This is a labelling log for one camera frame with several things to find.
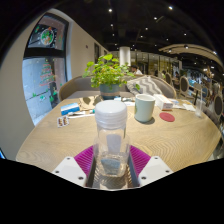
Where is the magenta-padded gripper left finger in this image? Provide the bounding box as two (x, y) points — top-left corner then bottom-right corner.
(51, 145), (98, 189)

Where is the white and orange box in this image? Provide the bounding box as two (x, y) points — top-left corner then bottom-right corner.
(153, 93), (174, 111)

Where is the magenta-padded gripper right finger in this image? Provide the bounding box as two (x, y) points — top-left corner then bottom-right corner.
(127, 145), (174, 189)

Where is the framed food poster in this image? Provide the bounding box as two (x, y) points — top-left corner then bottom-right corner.
(27, 23), (60, 50)

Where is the small blue white carton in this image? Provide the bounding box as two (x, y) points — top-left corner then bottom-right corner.
(60, 102), (81, 117)

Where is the pale green mug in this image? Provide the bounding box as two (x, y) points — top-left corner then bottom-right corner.
(134, 93), (157, 124)

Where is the grey chevron cushion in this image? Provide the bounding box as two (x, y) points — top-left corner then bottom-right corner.
(126, 75), (164, 97)

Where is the pill blister pack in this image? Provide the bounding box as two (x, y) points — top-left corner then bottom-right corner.
(56, 115), (70, 128)

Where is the clear bottle with white cap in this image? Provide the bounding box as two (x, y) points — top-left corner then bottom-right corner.
(92, 99), (132, 178)

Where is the group of dining chairs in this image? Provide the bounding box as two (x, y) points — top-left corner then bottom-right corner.
(161, 69), (224, 118)

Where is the glass window with stickers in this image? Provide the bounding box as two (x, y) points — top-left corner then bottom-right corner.
(22, 56), (68, 126)

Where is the grey curved sofa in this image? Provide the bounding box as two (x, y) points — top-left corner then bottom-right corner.
(58, 74), (178, 101)

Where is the white round pillar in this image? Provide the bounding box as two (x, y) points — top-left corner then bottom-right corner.
(119, 45), (132, 67)

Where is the brown flat pouch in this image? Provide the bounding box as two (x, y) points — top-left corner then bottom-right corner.
(79, 95), (104, 111)

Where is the clear plastic cup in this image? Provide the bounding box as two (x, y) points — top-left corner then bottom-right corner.
(194, 83), (205, 118)

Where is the printed paper menu sheet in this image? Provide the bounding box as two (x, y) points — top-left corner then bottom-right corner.
(113, 95), (136, 107)

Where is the group of ceiling lights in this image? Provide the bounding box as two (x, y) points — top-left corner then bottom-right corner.
(106, 4), (218, 56)

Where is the white paper napkin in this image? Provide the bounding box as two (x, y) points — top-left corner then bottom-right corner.
(182, 103), (197, 112)

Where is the person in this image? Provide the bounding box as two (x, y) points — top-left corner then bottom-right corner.
(130, 65), (144, 76)

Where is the flat round red coaster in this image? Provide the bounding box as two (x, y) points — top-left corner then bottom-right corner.
(158, 111), (176, 123)

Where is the green potted plant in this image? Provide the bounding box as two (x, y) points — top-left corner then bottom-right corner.
(82, 53), (142, 101)

